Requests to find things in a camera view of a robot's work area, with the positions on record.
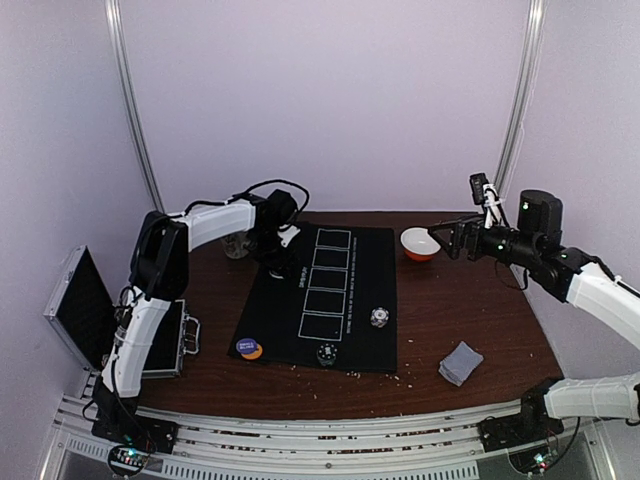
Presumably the ceramic mug with print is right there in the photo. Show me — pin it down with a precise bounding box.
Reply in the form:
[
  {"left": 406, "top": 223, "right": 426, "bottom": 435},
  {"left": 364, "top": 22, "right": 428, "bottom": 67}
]
[{"left": 221, "top": 232, "right": 249, "bottom": 260}]

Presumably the aluminium corner post right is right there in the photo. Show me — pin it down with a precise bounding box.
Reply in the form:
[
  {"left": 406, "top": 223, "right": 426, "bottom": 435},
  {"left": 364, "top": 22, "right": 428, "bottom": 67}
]
[{"left": 495, "top": 0, "right": 546, "bottom": 196}]

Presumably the white poker chip stack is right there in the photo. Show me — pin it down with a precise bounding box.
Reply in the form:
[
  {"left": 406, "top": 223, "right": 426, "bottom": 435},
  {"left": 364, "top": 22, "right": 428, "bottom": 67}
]
[{"left": 370, "top": 307, "right": 390, "bottom": 328}]

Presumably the black poker mat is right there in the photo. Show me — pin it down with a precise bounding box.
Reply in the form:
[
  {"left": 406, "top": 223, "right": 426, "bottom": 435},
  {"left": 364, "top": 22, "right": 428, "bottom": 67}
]
[{"left": 227, "top": 222, "right": 398, "bottom": 374}]

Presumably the orange bowl white inside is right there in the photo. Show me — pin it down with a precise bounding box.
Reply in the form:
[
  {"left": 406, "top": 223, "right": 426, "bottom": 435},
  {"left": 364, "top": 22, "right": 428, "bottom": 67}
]
[{"left": 400, "top": 227, "right": 440, "bottom": 262}]

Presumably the orange big blind button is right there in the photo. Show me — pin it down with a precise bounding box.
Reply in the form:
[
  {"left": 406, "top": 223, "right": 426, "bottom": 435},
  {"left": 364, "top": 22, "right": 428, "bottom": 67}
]
[{"left": 241, "top": 344, "right": 263, "bottom": 360}]

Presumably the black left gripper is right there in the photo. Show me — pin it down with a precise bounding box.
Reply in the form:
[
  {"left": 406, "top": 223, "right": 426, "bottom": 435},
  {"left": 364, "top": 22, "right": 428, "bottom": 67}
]
[{"left": 250, "top": 227, "right": 301, "bottom": 279}]

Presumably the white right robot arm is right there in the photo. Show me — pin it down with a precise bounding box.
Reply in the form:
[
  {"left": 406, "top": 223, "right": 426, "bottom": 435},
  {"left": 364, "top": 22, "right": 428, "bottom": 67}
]
[{"left": 427, "top": 189, "right": 639, "bottom": 451}]

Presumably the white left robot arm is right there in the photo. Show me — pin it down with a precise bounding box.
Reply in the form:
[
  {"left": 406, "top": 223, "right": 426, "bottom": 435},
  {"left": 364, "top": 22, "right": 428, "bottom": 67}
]
[{"left": 93, "top": 189, "right": 304, "bottom": 444}]

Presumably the aluminium corner post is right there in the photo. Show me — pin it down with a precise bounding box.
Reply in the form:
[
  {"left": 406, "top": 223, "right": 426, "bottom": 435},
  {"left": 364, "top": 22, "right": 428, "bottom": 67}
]
[
  {"left": 495, "top": 0, "right": 546, "bottom": 196},
  {"left": 104, "top": 0, "right": 165, "bottom": 211}
]

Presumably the aluminium poker chip case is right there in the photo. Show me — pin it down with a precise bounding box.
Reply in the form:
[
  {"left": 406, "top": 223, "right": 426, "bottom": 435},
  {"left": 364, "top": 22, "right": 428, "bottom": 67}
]
[{"left": 43, "top": 245, "right": 201, "bottom": 379}]

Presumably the grey playing card deck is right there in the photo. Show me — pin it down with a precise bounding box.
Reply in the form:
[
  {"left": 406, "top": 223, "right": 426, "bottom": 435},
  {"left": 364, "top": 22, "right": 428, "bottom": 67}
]
[{"left": 438, "top": 341, "right": 484, "bottom": 386}]

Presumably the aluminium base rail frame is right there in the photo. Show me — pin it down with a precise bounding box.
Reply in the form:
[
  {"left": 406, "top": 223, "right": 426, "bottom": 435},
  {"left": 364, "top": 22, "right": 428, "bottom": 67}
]
[{"left": 42, "top": 389, "right": 616, "bottom": 480}]

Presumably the blue small blind button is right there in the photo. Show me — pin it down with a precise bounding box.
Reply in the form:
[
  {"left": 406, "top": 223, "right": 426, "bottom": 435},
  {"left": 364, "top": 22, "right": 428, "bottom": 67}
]
[{"left": 235, "top": 338, "right": 258, "bottom": 354}]

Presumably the dark green chip stack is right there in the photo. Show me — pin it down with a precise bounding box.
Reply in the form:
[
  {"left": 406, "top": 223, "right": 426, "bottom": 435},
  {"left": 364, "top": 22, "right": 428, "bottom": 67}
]
[{"left": 316, "top": 343, "right": 338, "bottom": 367}]

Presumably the aluminium corner post left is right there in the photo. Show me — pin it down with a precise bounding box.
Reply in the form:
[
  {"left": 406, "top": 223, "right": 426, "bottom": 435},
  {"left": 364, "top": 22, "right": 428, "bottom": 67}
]
[{"left": 104, "top": 0, "right": 165, "bottom": 211}]

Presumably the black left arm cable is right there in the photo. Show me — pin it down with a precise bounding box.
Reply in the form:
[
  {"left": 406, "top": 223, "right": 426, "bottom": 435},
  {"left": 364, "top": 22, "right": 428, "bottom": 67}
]
[{"left": 229, "top": 178, "right": 311, "bottom": 224}]

